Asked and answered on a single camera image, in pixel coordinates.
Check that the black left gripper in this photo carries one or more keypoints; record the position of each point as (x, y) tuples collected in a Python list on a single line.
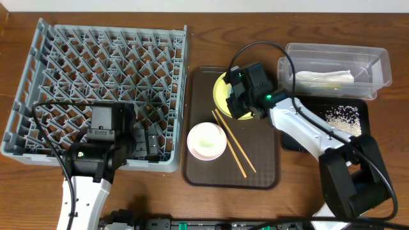
[(144, 144)]

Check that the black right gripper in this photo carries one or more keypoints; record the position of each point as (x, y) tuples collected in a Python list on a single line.
[(232, 106)]

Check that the white napkin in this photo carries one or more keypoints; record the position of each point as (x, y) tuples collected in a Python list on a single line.
[(307, 77)]

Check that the rice grains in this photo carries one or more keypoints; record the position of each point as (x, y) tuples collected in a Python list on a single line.
[(344, 118)]

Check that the green orange snack wrapper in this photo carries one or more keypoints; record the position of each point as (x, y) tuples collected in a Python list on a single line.
[(329, 86)]

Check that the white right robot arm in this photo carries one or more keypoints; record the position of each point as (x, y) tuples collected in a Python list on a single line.
[(354, 178)]

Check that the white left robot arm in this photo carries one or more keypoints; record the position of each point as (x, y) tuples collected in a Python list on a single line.
[(92, 160)]

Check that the clear plastic waste bin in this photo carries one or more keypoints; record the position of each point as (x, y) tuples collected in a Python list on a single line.
[(370, 67)]

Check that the grey dishwasher rack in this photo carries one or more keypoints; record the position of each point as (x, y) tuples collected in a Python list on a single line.
[(82, 64)]

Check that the yellow plate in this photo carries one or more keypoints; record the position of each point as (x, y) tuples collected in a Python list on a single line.
[(221, 91)]

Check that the wooden chopstick right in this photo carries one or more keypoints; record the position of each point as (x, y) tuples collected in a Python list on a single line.
[(220, 118)]

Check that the wooden chopstick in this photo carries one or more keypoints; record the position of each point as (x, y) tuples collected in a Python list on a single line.
[(228, 143), (220, 118)]

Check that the wooden chopstick left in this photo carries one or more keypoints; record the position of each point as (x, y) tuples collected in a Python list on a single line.
[(228, 143)]

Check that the pink white bowl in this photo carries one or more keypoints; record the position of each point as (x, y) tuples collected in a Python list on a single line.
[(206, 141)]

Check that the black plastic tray bin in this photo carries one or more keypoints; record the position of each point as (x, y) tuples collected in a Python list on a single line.
[(318, 105)]

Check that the brown serving tray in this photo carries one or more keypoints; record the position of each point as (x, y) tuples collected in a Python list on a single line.
[(259, 140)]

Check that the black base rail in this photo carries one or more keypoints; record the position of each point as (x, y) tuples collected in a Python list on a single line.
[(126, 219)]

